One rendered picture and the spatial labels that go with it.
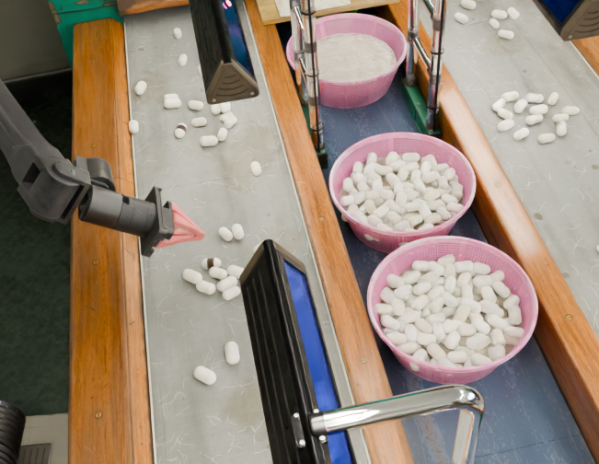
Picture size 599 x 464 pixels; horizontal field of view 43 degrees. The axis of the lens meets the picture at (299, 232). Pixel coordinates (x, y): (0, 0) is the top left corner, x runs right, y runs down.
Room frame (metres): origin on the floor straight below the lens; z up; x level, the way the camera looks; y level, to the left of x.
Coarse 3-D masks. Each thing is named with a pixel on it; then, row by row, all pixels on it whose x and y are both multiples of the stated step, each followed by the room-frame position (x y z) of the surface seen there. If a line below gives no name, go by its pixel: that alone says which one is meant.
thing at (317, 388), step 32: (256, 256) 0.57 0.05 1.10; (288, 256) 0.57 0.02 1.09; (256, 288) 0.54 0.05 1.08; (288, 288) 0.52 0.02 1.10; (256, 320) 0.50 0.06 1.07; (288, 320) 0.47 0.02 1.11; (256, 352) 0.47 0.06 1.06; (288, 352) 0.43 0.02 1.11; (320, 352) 0.45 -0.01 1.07; (288, 384) 0.40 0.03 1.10; (320, 384) 0.41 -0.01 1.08; (288, 416) 0.37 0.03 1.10; (288, 448) 0.34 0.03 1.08; (320, 448) 0.32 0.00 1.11; (352, 448) 0.35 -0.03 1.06
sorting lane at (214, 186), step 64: (128, 64) 1.50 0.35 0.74; (192, 64) 1.48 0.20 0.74; (256, 64) 1.45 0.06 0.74; (192, 128) 1.25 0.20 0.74; (256, 128) 1.23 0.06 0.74; (192, 192) 1.06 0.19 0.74; (256, 192) 1.04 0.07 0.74; (192, 256) 0.90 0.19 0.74; (192, 320) 0.76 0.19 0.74; (320, 320) 0.73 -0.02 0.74; (192, 384) 0.64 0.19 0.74; (256, 384) 0.62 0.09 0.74; (192, 448) 0.53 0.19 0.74; (256, 448) 0.52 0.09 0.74
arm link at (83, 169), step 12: (60, 168) 0.84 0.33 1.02; (72, 168) 0.85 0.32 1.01; (84, 168) 0.91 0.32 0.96; (96, 168) 0.91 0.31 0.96; (108, 168) 0.92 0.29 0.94; (72, 180) 0.83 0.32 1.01; (84, 180) 0.84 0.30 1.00; (108, 180) 0.89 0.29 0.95; (84, 192) 0.83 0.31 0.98; (72, 204) 0.83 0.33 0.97; (36, 216) 0.81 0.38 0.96
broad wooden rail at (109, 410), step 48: (96, 48) 1.55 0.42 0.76; (96, 96) 1.36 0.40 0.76; (96, 144) 1.20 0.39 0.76; (96, 240) 0.94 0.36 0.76; (96, 288) 0.83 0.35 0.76; (96, 336) 0.73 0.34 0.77; (144, 336) 0.74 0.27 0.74; (96, 384) 0.64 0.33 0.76; (144, 384) 0.64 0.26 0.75; (96, 432) 0.56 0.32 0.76; (144, 432) 0.56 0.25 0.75
